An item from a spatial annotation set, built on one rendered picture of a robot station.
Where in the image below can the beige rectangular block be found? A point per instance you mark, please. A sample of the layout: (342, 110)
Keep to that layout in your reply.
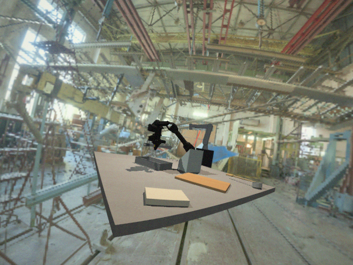
(165, 197)

